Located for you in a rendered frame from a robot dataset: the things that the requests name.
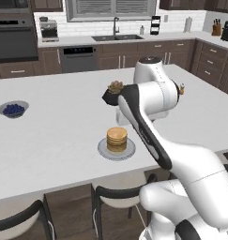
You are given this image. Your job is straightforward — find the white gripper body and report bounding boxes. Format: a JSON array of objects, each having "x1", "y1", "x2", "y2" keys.
[{"x1": 114, "y1": 104, "x2": 136, "y2": 127}]

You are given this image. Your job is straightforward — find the stack of pancakes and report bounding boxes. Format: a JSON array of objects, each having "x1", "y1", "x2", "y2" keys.
[{"x1": 106, "y1": 126, "x2": 129, "y2": 154}]

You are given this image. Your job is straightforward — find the succulent in black pot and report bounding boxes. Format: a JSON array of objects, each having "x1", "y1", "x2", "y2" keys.
[{"x1": 101, "y1": 80, "x2": 126, "y2": 107}]

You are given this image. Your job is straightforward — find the grey round plate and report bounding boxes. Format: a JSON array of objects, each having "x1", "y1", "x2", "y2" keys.
[{"x1": 97, "y1": 136, "x2": 137, "y2": 161}]

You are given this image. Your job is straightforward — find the long brown base cupboards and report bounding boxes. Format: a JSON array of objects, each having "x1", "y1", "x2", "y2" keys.
[{"x1": 0, "y1": 38, "x2": 198, "y2": 81}]

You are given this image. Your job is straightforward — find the grey dishwasher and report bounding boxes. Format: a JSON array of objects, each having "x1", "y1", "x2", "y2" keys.
[{"x1": 59, "y1": 45, "x2": 99, "y2": 74}]

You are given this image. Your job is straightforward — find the black and white chair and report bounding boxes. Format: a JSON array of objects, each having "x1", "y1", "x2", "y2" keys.
[
  {"x1": 0, "y1": 192, "x2": 58, "y2": 240},
  {"x1": 90, "y1": 172, "x2": 159, "y2": 240}
]

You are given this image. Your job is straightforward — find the steel sink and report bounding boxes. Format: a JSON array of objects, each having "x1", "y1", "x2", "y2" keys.
[{"x1": 91, "y1": 34, "x2": 145, "y2": 42}]

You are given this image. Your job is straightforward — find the dark metal tap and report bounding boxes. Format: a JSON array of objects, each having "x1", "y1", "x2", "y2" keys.
[{"x1": 112, "y1": 16, "x2": 121, "y2": 37}]

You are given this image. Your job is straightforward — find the black and white rack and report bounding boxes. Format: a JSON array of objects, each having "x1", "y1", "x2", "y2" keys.
[{"x1": 149, "y1": 15, "x2": 162, "y2": 36}]

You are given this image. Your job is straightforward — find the brown drawer cupboards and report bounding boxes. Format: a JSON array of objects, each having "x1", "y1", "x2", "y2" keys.
[{"x1": 190, "y1": 38, "x2": 228, "y2": 98}]

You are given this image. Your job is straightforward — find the bowl of blueberries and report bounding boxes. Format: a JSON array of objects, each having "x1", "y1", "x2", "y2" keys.
[{"x1": 0, "y1": 99, "x2": 30, "y2": 119}]

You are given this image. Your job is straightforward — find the window with grey blinds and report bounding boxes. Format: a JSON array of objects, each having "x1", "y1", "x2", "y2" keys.
[{"x1": 65, "y1": 0, "x2": 158, "y2": 23}]

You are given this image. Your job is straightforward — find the white paper towel roll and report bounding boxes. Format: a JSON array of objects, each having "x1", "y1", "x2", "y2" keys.
[{"x1": 184, "y1": 16, "x2": 193, "y2": 34}]

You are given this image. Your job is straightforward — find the silver coffee machine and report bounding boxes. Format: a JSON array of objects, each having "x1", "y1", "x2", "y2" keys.
[{"x1": 38, "y1": 16, "x2": 60, "y2": 43}]

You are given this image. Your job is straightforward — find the wooden knife block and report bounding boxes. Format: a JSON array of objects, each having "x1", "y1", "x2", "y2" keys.
[{"x1": 211, "y1": 18, "x2": 223, "y2": 37}]

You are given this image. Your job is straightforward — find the black wall oven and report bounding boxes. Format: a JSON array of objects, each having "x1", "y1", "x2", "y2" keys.
[{"x1": 0, "y1": 0, "x2": 40, "y2": 65}]

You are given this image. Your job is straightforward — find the wide brown wall cupboards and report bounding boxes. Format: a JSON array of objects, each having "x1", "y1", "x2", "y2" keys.
[{"x1": 159, "y1": 0, "x2": 228, "y2": 15}]

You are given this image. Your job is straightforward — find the small brown wall cupboard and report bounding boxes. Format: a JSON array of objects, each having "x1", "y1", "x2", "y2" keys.
[{"x1": 30, "y1": 0, "x2": 64, "y2": 13}]

